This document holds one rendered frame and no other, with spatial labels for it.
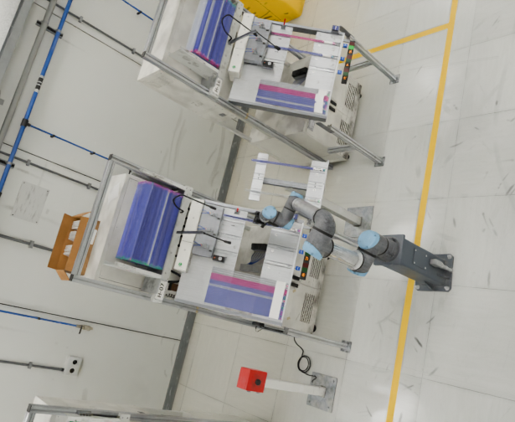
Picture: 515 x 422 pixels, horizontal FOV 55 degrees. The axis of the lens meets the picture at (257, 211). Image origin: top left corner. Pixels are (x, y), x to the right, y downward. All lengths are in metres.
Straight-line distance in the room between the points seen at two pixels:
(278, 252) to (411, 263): 0.84
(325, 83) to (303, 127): 0.39
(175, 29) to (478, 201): 2.34
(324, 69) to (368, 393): 2.28
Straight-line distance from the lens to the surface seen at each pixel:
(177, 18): 3.74
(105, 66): 4.87
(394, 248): 2.98
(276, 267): 3.26
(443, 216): 3.60
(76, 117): 4.65
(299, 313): 3.78
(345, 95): 4.29
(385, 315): 3.62
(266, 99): 3.62
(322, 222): 2.54
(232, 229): 3.32
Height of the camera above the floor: 2.99
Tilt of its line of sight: 38 degrees down
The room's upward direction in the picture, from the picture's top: 66 degrees counter-clockwise
